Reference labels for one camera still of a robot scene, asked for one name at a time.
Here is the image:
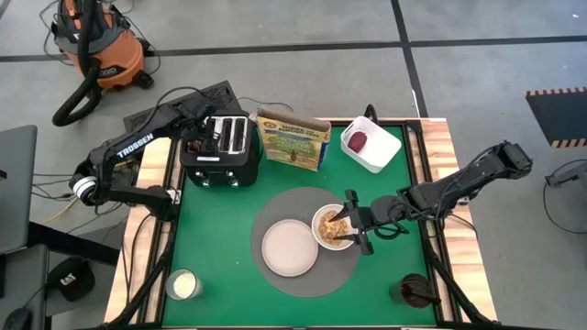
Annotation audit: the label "black cap with logo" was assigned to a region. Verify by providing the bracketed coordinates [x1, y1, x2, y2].
[46, 257, 96, 303]

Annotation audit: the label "orange shop vacuum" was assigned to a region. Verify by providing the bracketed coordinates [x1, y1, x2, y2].
[50, 0, 155, 91]

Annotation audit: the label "light wooden table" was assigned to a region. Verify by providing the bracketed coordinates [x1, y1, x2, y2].
[104, 117, 499, 325]

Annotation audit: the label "green table mat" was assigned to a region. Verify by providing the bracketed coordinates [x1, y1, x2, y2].
[162, 126, 437, 327]

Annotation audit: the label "black floor grate mat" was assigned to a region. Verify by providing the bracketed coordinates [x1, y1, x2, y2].
[122, 80, 243, 138]

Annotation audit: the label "cereal flakes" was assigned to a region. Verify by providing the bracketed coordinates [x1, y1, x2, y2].
[318, 209, 350, 247]

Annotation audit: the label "black four-slot toaster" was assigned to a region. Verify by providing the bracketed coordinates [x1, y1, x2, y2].
[179, 109, 264, 189]

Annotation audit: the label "yellow cable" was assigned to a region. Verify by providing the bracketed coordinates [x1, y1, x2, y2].
[40, 190, 86, 226]

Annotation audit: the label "red apple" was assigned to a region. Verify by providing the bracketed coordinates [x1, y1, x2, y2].
[347, 130, 369, 154]

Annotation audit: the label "black vacuum hose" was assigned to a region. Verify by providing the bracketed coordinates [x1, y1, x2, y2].
[51, 0, 105, 127]

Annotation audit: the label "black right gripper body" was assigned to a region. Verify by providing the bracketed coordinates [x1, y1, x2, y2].
[344, 189, 410, 257]

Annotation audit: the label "white plastic bin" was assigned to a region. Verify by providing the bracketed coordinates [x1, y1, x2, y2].
[339, 115, 403, 174]

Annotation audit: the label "black floor mat striped edge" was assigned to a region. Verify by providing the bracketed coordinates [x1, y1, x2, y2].
[525, 86, 587, 149]

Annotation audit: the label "cereal box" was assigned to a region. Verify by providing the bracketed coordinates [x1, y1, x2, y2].
[255, 107, 332, 173]

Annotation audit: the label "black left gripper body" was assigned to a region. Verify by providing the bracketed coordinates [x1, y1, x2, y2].
[176, 103, 219, 134]

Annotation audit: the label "round beige plate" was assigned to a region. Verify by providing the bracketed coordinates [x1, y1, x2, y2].
[260, 218, 320, 278]

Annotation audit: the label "glass of milk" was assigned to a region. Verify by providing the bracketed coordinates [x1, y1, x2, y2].
[164, 268, 204, 302]

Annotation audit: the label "grey stand base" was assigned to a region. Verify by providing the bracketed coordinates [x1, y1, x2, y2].
[544, 159, 587, 189]

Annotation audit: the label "round grey placemat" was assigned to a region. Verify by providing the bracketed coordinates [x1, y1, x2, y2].
[249, 186, 363, 299]

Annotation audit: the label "white bowl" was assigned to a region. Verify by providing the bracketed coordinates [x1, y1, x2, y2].
[311, 203, 360, 252]

